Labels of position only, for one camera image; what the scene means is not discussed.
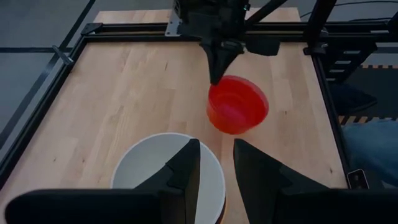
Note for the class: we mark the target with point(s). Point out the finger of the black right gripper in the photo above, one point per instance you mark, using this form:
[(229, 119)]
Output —
[(219, 59)]

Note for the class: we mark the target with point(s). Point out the white bowl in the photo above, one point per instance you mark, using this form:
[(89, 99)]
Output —
[(146, 161)]

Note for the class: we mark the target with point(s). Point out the black aluminium table frame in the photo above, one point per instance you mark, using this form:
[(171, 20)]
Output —
[(140, 29)]

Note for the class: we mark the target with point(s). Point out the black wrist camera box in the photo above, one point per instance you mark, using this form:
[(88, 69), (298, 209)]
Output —
[(264, 46)]

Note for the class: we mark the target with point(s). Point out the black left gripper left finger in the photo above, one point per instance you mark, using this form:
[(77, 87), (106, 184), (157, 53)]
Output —
[(186, 168)]

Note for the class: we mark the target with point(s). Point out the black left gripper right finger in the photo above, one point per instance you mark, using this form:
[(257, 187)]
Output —
[(258, 174)]

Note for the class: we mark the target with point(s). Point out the person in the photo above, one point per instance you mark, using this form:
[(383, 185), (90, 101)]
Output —
[(373, 146)]

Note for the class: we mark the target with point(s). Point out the black smartphone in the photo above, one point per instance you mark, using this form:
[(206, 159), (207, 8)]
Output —
[(357, 180)]

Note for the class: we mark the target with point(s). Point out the red bowl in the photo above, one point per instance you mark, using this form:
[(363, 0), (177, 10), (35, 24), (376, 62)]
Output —
[(236, 105)]

